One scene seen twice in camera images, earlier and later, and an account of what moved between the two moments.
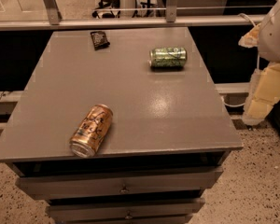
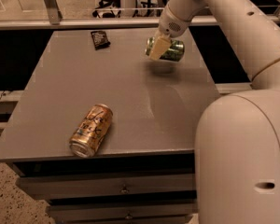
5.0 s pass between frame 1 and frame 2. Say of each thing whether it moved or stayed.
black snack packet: stayed
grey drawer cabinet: stayed
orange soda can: stayed
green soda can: moved
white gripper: moved
